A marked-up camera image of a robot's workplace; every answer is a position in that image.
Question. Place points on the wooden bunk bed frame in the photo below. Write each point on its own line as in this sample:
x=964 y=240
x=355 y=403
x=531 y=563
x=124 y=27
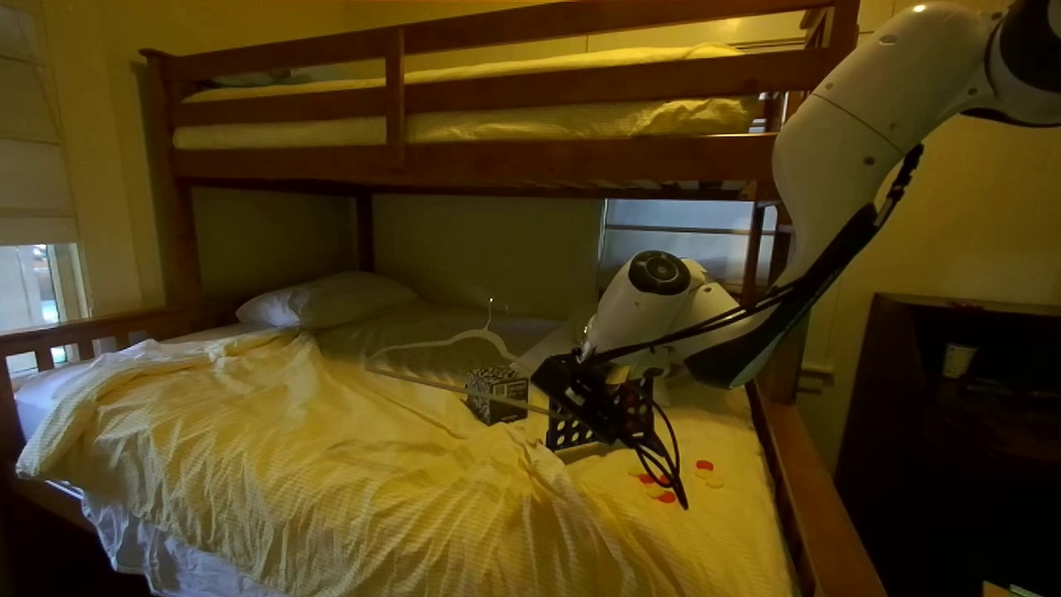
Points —
x=822 y=552

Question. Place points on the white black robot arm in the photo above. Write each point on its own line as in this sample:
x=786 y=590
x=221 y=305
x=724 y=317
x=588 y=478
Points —
x=840 y=166

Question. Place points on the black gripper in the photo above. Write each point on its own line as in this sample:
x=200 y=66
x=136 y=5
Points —
x=584 y=407

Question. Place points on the window with roller blind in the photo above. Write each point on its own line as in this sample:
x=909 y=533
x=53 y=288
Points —
x=42 y=275

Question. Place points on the upper bunk yellow bedding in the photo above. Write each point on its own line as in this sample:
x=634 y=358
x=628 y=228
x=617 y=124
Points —
x=561 y=119

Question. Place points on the white pillow at headboard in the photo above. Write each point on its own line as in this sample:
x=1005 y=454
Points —
x=323 y=303

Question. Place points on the white plastic clothes hanger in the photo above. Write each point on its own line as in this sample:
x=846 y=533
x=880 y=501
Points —
x=453 y=358

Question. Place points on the dark wooden side cabinet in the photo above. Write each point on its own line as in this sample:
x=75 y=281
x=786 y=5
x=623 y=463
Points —
x=952 y=446

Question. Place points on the yellow striped bed duvet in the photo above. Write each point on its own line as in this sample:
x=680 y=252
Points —
x=323 y=478

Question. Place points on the patterned dark cardboard box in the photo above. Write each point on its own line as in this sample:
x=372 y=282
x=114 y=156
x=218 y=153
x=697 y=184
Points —
x=494 y=397

